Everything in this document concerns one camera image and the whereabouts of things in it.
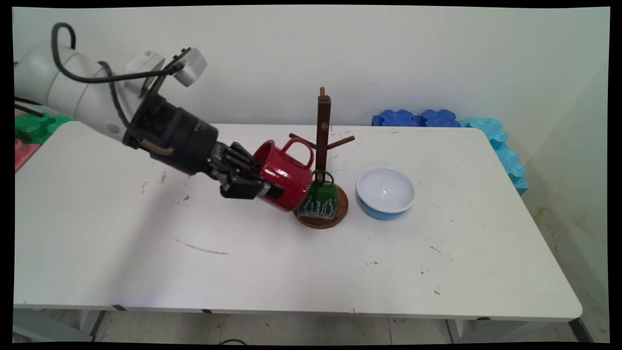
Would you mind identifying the green enamel mug white print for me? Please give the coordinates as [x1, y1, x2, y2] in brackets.
[294, 170, 339, 220]

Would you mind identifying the green foam mat tile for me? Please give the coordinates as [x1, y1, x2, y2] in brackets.
[15, 112, 74, 145]

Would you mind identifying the red enamel mug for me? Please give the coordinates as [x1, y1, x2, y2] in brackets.
[253, 138, 315, 212]

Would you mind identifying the dark wooden mug tree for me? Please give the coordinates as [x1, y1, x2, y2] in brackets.
[289, 87, 356, 229]

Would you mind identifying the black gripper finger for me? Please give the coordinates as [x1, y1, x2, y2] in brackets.
[220, 172, 285, 200]
[216, 141, 262, 175]

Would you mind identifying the red foam mat tile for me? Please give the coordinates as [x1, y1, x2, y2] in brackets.
[15, 139, 42, 173]

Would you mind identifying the dark blue foam mat tile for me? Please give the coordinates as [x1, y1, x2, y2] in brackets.
[372, 109, 461, 128]

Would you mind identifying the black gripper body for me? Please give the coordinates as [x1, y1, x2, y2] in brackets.
[122, 93, 231, 176]

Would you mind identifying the black table leg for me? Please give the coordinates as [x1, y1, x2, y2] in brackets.
[569, 317, 594, 343]

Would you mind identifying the black camera cable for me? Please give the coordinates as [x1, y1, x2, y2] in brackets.
[15, 22, 179, 156]

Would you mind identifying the light blue foam mat tile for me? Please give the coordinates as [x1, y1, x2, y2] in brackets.
[462, 117, 529, 195]

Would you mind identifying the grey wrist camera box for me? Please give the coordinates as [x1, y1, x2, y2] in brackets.
[165, 47, 208, 88]

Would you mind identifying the blue bowl white inside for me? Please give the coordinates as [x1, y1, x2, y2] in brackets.
[356, 167, 417, 220]

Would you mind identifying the grey table leg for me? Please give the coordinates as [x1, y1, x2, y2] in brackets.
[446, 318, 535, 343]

